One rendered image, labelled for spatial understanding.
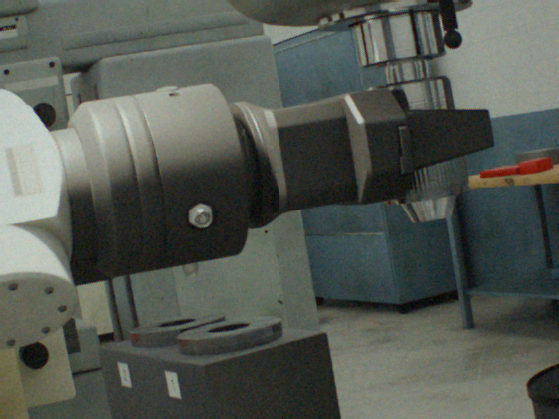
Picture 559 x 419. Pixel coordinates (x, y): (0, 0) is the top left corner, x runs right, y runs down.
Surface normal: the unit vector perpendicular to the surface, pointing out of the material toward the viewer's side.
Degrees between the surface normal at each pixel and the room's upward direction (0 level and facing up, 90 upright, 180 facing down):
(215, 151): 79
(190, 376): 90
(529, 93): 90
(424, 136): 90
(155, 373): 90
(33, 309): 143
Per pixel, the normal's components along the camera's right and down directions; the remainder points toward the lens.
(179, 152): 0.25, -0.25
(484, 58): -0.89, 0.18
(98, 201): -0.44, 0.22
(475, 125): 0.30, 0.00
